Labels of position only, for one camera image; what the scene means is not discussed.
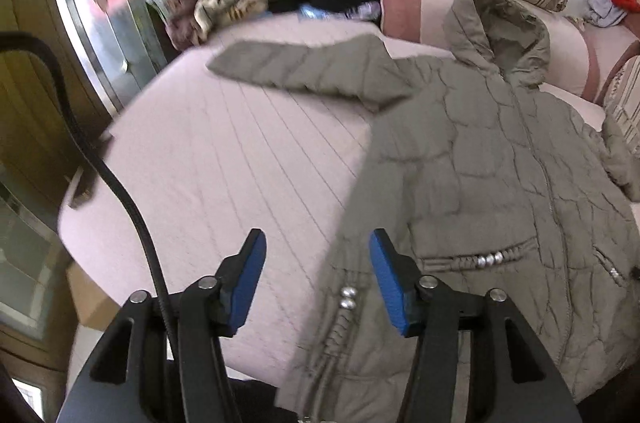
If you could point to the olive green quilted jacket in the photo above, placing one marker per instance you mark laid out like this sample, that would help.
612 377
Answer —
486 181

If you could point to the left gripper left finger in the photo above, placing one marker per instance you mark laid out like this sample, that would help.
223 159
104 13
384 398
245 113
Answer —
131 376

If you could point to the striped floral side quilt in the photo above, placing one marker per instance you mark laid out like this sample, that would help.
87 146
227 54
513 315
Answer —
622 100

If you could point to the grey blue cloth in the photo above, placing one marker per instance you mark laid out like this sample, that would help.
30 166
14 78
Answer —
604 13

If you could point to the blue white plastic package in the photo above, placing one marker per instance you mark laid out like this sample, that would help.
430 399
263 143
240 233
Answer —
365 12

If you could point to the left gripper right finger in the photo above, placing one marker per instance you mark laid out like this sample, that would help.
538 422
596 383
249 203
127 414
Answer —
512 376

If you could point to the pink folded quilt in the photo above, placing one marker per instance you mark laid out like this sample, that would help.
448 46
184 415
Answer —
574 65

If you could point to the pink quilted mattress cover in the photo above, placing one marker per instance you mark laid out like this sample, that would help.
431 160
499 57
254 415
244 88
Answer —
207 158

